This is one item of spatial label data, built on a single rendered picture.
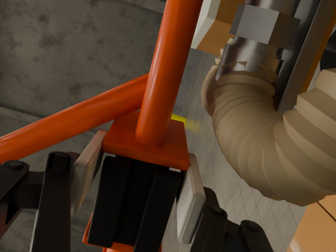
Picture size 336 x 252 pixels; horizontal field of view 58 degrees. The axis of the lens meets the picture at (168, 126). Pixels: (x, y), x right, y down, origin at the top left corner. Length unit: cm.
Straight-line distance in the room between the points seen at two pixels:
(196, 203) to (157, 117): 6
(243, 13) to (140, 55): 964
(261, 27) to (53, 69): 1063
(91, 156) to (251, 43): 12
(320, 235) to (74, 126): 103
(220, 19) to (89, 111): 169
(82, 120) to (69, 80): 1051
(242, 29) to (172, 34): 5
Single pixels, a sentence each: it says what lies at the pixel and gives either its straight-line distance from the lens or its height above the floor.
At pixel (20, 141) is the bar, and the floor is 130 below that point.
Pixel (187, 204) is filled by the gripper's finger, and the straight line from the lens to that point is 18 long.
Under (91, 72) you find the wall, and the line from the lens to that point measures 1038.
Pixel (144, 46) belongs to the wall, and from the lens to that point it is 975.
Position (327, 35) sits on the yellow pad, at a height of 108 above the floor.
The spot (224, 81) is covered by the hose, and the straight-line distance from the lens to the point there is 21.
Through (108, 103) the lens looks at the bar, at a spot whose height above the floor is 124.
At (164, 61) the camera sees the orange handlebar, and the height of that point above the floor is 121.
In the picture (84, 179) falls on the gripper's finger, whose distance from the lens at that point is 17.
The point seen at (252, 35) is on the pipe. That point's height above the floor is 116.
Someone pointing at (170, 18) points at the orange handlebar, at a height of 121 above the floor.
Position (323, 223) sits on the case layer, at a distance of 118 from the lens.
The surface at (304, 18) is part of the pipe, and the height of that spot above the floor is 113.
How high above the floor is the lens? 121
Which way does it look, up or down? 5 degrees down
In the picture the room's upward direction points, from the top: 74 degrees counter-clockwise
